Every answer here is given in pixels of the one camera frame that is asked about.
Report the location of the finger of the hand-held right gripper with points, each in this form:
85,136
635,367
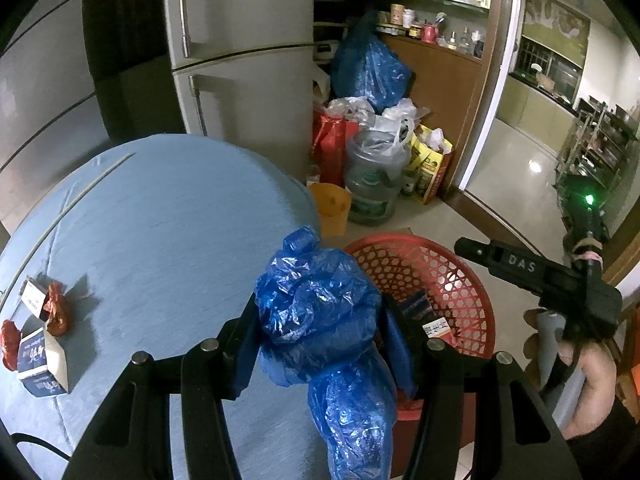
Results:
475,250

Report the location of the metal kitchen rack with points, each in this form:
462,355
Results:
605,135

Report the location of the kitchen counter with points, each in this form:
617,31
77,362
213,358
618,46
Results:
540,110

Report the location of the white plastic bag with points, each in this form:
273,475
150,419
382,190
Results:
395,120

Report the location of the blue and white carton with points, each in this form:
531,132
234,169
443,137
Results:
40,370

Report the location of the large water jug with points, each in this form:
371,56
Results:
372,180

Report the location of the person's right forearm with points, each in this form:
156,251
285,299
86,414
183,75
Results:
610,450

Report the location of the grey refrigerator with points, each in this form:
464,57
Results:
240,35

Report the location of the orange crumpled wrapper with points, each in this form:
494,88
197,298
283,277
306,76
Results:
57,312
7,345

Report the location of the brown wooden cabinet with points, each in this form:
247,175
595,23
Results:
445,95

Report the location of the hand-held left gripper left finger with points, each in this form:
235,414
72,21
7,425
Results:
245,370

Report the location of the small orange bin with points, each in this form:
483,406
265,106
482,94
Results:
330,210

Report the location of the red plastic basket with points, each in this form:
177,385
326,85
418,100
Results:
450,280

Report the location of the small white carton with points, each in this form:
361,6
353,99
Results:
32,297

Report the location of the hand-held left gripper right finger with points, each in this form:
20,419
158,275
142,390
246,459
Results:
400,360

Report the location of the shelf of jars and bottles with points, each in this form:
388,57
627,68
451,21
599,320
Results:
425,30

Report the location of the yellow bag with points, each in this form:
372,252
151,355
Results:
430,170

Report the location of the large blue plastic bag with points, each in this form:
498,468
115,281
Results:
370,70

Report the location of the red paper bag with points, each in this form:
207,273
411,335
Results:
330,145

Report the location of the person's right hand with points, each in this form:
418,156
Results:
595,385

